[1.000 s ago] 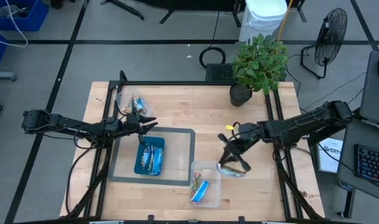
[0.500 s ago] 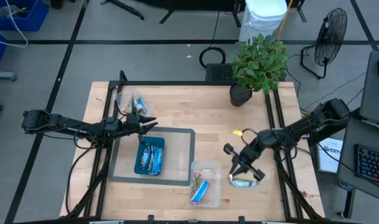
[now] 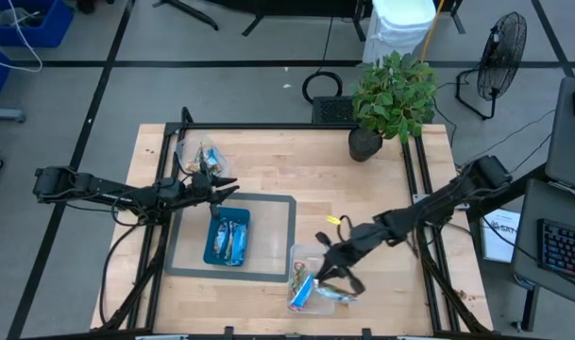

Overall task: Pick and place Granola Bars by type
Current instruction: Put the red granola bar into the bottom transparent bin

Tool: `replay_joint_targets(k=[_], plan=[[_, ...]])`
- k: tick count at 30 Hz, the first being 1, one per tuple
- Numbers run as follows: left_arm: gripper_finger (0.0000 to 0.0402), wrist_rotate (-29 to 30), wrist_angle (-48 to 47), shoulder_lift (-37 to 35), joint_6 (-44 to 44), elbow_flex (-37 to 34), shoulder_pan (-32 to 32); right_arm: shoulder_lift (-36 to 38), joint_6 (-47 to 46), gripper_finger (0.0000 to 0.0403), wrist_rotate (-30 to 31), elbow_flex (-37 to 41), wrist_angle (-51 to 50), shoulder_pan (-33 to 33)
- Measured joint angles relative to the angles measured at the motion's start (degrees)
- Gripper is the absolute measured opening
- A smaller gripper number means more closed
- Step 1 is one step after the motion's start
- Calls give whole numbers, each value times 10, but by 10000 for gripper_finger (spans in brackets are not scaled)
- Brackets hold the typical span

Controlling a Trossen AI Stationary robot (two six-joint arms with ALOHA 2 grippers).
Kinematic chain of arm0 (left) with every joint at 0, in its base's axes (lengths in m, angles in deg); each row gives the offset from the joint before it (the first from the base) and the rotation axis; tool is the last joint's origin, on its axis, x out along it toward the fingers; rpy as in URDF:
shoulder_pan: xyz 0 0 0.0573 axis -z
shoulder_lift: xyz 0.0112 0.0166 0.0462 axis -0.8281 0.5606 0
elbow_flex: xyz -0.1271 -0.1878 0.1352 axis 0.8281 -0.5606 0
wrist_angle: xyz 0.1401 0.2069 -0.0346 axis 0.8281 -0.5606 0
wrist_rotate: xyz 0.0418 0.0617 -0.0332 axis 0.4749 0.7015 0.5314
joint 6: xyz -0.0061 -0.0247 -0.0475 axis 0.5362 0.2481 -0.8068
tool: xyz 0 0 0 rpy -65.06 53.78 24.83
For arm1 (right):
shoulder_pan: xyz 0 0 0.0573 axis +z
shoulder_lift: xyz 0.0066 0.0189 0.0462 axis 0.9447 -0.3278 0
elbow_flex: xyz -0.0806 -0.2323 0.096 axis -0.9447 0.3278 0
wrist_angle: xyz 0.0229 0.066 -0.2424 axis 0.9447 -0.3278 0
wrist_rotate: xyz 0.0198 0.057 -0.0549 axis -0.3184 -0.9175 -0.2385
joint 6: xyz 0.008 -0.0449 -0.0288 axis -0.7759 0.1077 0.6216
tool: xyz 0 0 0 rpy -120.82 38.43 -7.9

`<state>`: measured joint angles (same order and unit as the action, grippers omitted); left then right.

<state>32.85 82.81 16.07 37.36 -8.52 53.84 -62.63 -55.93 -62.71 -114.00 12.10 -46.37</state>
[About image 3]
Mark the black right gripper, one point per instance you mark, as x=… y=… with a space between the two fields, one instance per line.
x=346 y=252

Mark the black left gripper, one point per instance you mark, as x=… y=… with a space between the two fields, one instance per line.
x=202 y=189

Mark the teal plastic bin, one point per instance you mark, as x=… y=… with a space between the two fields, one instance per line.
x=230 y=213

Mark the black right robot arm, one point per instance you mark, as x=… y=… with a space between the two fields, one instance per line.
x=433 y=208

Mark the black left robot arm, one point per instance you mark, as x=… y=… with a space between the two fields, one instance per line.
x=103 y=191

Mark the blue white granola bar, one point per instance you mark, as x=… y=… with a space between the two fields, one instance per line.
x=214 y=156

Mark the gold wrapped granola bar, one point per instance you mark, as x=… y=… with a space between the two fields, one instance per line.
x=194 y=166

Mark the large clear plastic container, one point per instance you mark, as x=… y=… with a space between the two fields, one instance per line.
x=301 y=252

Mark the bag of wrapped candies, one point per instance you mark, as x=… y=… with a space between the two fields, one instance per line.
x=183 y=151

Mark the grey bordered silicone mat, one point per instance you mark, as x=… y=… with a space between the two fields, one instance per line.
x=273 y=245

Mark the black plant pot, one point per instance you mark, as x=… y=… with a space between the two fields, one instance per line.
x=362 y=146

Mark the black vented box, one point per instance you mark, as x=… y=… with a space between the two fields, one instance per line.
x=332 y=111

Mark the white paper sheet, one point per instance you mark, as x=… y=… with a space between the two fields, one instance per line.
x=499 y=245

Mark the green leafy plant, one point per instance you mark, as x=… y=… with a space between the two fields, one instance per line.
x=393 y=94

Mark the black equipment stand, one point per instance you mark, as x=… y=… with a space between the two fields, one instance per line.
x=292 y=5

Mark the grey desk with keyboard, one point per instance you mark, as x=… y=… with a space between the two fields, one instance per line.
x=532 y=208

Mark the grey metal bar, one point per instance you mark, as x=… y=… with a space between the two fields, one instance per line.
x=4 y=114

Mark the large blue crate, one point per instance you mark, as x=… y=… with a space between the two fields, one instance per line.
x=55 y=28

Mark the black backlit keyboard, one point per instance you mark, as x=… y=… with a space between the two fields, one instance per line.
x=563 y=248

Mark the white trash bin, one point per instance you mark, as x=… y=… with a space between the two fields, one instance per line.
x=395 y=28

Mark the grey desk surface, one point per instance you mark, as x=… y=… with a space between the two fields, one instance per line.
x=568 y=141

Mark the black floor fan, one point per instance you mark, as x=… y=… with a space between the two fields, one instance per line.
x=502 y=56

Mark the black aluminium table frame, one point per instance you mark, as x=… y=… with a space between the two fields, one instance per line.
x=268 y=126

